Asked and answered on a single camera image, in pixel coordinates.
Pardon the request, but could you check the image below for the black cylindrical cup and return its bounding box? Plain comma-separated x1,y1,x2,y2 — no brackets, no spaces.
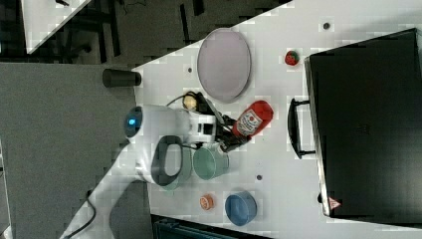
103,69,141,88

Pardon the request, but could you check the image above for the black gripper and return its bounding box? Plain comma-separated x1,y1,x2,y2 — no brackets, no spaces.
215,114,251,152

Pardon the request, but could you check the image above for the blue bowl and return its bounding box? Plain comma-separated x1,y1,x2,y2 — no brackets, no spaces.
225,191,258,226

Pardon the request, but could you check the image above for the lilac round plate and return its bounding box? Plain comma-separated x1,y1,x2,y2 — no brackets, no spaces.
197,28,252,103

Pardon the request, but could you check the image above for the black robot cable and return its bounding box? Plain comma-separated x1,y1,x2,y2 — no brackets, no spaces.
63,189,98,239

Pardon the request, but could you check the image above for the plush strawberry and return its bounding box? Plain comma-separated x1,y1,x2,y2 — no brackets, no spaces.
285,51,300,66

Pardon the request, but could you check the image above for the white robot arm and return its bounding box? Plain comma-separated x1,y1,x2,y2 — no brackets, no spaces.
60,105,249,239

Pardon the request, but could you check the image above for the dark storage crate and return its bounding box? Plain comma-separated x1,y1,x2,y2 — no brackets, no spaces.
151,214,270,239

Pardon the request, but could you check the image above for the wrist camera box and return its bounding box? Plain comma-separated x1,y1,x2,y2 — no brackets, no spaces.
196,93,224,123

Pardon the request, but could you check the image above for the plush orange slice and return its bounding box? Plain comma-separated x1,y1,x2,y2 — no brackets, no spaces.
199,194,214,210

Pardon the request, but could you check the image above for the red plush ketchup bottle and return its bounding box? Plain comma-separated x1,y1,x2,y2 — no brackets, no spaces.
232,101,274,137

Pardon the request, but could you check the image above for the black toaster oven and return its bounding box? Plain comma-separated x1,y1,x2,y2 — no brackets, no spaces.
304,28,422,228

